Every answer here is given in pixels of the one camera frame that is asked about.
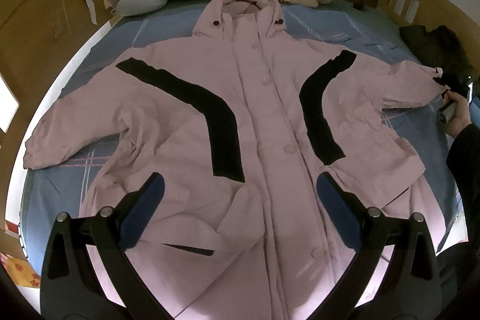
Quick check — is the black clothes pile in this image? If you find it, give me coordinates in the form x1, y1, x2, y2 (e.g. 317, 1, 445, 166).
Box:
399, 25, 475, 88

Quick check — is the blue plaid bed sheet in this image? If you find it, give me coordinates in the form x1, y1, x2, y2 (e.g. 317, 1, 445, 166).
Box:
19, 1, 461, 272

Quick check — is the wooden bed headboard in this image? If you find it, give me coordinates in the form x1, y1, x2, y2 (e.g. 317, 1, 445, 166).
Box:
1, 0, 113, 220

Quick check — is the pink hooded winter coat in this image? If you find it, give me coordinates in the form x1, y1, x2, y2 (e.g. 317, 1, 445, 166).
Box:
24, 0, 446, 319

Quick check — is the yellow red shopping bag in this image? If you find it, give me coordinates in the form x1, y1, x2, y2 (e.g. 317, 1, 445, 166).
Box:
1, 253, 41, 288

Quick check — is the person's right hand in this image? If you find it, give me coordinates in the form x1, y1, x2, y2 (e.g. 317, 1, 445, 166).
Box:
442, 90, 472, 139

